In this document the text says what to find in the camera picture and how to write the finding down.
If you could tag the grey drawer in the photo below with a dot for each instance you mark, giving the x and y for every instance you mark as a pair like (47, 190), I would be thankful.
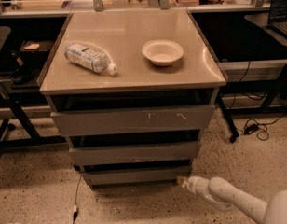
(140, 172)
(135, 153)
(133, 120)

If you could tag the black laptop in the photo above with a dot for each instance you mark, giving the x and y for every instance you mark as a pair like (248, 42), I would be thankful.
(277, 18)

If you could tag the grey top drawer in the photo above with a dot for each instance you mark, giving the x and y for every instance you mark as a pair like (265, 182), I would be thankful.
(133, 120)

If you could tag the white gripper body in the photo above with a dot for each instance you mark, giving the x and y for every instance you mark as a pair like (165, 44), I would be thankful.
(193, 184)

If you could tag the grey bottom drawer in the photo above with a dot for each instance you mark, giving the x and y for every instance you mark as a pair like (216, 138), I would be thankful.
(140, 172)

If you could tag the grey middle drawer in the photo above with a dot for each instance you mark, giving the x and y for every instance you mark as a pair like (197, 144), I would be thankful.
(135, 153)

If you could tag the black side table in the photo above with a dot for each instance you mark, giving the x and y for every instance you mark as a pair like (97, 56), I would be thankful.
(254, 57)

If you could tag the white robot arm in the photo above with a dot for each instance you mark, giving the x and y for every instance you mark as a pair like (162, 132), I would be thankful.
(223, 195)

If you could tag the black power adapter with cable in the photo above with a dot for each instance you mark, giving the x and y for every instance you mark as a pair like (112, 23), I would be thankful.
(260, 128)

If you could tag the white paper bowl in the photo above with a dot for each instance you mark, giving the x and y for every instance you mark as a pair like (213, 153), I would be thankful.
(162, 52)

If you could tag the grey drawer cabinet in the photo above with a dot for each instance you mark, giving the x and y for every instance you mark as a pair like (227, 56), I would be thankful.
(195, 79)

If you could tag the plastic water bottle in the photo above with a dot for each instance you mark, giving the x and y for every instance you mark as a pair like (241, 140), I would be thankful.
(96, 60)

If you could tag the dark box on shelf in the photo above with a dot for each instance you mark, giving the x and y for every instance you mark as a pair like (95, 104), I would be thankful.
(35, 53)

